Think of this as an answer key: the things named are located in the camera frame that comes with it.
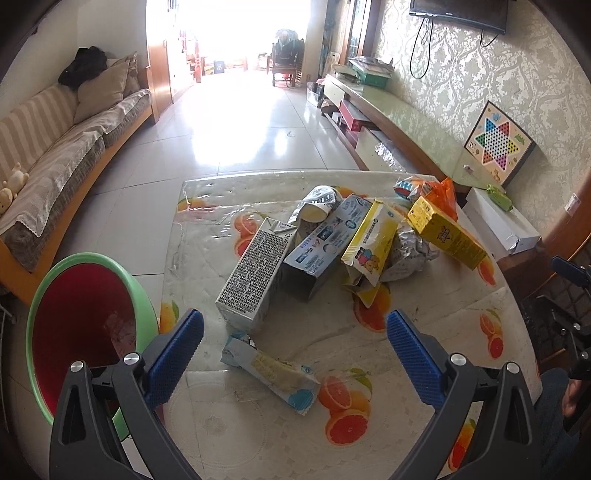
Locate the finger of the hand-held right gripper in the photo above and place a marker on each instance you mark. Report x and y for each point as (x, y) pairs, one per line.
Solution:
(565, 267)
(554, 314)

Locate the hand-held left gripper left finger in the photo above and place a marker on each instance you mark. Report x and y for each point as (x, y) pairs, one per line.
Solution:
(175, 355)

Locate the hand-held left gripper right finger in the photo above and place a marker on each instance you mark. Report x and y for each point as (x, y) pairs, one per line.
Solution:
(415, 355)

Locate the red bin with green rim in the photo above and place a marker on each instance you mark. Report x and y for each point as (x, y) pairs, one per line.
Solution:
(83, 323)

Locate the blue white snack wrapper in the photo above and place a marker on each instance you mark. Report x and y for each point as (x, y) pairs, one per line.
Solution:
(272, 374)

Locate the yellow white medicine box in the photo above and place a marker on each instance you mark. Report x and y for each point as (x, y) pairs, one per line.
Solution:
(371, 240)

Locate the person's right hand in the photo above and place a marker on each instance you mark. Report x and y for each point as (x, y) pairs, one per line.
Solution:
(573, 398)

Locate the white cardboard box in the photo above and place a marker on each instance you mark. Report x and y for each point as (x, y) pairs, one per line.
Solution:
(503, 226)

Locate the green packet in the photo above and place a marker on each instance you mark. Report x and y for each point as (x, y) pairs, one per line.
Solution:
(498, 196)

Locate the silver crumpled foil bag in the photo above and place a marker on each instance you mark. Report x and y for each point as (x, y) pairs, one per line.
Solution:
(408, 256)

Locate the grey milk carton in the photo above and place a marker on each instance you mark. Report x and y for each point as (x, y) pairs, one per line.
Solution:
(251, 272)

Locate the table with orange-print cloth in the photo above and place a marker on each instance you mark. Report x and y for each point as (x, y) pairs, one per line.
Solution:
(258, 434)

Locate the yellow drink carton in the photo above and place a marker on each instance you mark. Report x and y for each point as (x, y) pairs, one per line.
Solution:
(443, 230)

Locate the blue white long box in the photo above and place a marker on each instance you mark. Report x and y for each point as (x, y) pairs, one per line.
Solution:
(323, 249)

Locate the star checkers board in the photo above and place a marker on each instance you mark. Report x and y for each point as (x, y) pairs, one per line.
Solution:
(498, 143)

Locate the orange plastic bag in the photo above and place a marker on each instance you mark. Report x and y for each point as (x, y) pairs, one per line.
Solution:
(441, 196)

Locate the striped snack packet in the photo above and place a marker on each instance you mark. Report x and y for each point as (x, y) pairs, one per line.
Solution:
(408, 187)

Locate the crushed paper cup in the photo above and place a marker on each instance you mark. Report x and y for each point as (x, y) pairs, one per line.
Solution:
(316, 203)

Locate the crinkled silver foil mat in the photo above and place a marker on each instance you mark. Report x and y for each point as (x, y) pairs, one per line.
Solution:
(395, 156)

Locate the long low television cabinet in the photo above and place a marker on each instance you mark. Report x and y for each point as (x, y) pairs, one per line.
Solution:
(415, 120)

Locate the wooden sofa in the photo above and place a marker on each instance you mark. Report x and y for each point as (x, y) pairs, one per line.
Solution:
(120, 138)

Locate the round cream plush toy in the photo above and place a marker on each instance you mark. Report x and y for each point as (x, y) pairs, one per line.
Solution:
(5, 201)

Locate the beige striped sofa cover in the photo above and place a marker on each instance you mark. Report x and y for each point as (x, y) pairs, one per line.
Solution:
(60, 152)

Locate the cream plush bear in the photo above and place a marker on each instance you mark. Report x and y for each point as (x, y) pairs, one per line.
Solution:
(17, 180)

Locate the red flat box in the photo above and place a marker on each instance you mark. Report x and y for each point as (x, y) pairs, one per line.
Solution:
(353, 115)

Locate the green cardboard box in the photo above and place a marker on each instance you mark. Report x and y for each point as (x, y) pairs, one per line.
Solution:
(376, 79)

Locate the beige cushion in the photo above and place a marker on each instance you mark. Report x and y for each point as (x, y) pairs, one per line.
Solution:
(101, 92)

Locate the black flat television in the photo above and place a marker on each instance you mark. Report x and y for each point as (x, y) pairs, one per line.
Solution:
(457, 11)

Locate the stack of magazines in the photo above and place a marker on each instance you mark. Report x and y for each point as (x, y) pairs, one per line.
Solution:
(369, 64)

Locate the patterned cushion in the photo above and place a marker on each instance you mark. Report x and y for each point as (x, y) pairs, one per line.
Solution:
(131, 74)

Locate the low wooden table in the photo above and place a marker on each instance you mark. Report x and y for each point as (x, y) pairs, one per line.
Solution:
(231, 60)

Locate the black bag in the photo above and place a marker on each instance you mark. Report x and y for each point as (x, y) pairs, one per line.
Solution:
(83, 67)

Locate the white plastic bag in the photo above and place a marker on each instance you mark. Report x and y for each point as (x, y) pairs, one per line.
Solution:
(333, 59)

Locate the wooden framed glass door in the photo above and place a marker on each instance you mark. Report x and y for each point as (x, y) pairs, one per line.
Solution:
(364, 27)

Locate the dark clothes heap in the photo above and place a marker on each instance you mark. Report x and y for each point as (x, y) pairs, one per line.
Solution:
(287, 46)

